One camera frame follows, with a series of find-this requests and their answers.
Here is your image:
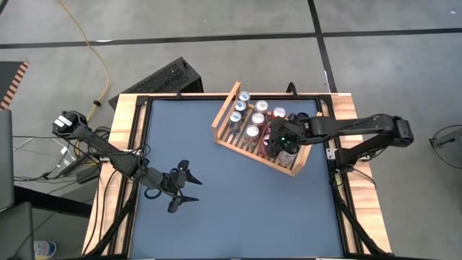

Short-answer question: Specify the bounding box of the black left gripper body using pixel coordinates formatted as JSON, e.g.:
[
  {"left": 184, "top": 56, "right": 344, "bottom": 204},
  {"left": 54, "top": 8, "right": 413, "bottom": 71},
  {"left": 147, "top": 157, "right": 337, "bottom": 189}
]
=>
[{"left": 166, "top": 159, "right": 191, "bottom": 215}]

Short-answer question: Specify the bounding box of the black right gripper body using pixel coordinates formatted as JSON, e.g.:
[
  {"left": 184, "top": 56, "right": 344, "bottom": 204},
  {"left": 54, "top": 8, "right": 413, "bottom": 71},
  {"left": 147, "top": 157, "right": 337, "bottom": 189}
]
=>
[{"left": 266, "top": 117, "right": 302, "bottom": 159}]

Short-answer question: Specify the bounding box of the black-topped silver can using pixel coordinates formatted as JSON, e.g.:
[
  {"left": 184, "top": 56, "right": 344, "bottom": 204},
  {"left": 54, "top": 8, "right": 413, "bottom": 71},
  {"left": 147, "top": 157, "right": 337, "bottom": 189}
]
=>
[{"left": 276, "top": 142, "right": 300, "bottom": 168}]

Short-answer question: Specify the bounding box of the silver Diet Coke can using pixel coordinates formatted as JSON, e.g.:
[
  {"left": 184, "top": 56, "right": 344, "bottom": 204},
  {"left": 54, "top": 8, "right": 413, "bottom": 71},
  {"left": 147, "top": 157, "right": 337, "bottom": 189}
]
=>
[
  {"left": 253, "top": 99, "right": 270, "bottom": 114},
  {"left": 250, "top": 111, "right": 267, "bottom": 127}
]

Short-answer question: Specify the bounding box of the silver can red logo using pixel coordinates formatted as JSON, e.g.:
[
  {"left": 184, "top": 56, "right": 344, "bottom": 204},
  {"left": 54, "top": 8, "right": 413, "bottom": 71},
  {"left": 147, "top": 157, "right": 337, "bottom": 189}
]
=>
[{"left": 243, "top": 124, "right": 261, "bottom": 149}]

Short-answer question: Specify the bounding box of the wooden slatted shelf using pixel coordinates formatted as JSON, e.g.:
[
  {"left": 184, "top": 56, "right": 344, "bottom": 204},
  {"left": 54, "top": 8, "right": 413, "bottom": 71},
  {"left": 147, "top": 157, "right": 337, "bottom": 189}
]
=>
[{"left": 211, "top": 80, "right": 324, "bottom": 178}]

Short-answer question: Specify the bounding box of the blue-grey table mat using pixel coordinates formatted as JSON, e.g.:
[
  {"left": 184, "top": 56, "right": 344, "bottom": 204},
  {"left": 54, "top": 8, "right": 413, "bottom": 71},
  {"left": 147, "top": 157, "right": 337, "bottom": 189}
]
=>
[{"left": 128, "top": 97, "right": 346, "bottom": 259}]

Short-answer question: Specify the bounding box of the black power adapter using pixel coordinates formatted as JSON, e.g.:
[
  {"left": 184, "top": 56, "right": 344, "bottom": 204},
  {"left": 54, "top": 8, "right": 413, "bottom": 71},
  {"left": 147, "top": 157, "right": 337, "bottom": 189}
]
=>
[{"left": 75, "top": 168, "right": 100, "bottom": 184}]

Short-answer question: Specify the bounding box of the black perforated metal box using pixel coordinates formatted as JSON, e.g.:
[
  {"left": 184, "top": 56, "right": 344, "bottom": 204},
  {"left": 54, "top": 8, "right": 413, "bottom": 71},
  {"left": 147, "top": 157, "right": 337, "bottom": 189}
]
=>
[{"left": 108, "top": 56, "right": 205, "bottom": 111}]

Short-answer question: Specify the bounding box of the black floor beam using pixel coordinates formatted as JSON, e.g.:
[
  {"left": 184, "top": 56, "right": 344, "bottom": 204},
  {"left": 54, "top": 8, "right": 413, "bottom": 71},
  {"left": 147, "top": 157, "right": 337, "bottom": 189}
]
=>
[{"left": 13, "top": 184, "right": 94, "bottom": 218}]

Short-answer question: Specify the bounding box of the white blue yellow container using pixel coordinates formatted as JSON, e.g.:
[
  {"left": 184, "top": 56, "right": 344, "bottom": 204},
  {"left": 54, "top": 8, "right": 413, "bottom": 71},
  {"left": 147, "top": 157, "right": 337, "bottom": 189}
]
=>
[{"left": 33, "top": 240, "right": 58, "bottom": 260}]

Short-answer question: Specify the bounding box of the grey chair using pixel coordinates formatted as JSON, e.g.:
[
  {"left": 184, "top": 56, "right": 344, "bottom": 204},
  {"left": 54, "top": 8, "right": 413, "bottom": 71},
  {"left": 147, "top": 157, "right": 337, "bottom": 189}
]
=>
[{"left": 0, "top": 108, "right": 35, "bottom": 260}]

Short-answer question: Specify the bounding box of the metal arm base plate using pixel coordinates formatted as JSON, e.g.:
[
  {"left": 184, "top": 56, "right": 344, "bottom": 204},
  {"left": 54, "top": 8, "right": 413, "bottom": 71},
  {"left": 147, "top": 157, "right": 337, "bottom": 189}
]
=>
[{"left": 326, "top": 147, "right": 372, "bottom": 162}]

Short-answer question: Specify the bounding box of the yellow floor cable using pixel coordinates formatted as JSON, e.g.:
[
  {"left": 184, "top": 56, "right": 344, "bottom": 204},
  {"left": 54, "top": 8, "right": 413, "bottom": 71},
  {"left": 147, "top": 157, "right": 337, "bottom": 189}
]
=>
[{"left": 57, "top": 0, "right": 111, "bottom": 124}]

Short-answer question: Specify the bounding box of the black floor cable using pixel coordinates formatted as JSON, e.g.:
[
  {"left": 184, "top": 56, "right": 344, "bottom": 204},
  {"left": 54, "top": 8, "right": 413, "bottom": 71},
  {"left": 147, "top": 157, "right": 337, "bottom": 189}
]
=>
[{"left": 12, "top": 135, "right": 84, "bottom": 183}]

